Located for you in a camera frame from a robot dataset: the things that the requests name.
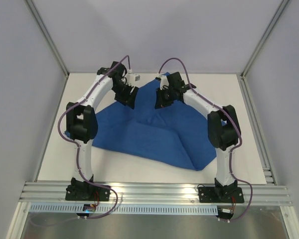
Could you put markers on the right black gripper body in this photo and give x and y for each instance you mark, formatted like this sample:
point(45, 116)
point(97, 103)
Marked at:
point(165, 95)

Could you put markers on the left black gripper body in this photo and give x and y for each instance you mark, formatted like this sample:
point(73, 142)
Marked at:
point(122, 91)

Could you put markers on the blue surgical drape cloth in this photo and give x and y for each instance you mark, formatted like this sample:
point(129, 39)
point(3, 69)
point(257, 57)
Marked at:
point(176, 135)

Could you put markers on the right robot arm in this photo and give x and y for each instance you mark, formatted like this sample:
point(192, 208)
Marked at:
point(222, 128)

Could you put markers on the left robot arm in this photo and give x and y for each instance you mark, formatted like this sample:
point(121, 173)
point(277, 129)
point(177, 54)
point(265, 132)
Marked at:
point(82, 126)

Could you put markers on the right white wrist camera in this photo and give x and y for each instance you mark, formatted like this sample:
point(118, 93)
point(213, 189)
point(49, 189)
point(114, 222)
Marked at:
point(163, 81)

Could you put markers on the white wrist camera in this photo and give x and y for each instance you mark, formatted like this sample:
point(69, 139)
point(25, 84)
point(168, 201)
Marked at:
point(132, 78)
point(163, 81)

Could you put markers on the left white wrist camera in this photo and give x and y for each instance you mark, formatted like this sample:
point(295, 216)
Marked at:
point(132, 78)

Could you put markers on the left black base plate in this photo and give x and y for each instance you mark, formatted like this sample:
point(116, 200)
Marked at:
point(87, 193)

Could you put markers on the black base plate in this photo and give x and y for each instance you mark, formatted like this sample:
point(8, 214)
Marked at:
point(208, 194)
point(87, 193)

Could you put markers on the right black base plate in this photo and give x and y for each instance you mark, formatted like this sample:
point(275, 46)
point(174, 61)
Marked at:
point(208, 194)

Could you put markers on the slotted cable duct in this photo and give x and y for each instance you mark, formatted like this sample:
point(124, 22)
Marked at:
point(126, 209)

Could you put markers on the aluminium mounting rail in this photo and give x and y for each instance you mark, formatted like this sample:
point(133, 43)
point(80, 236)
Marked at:
point(156, 193)

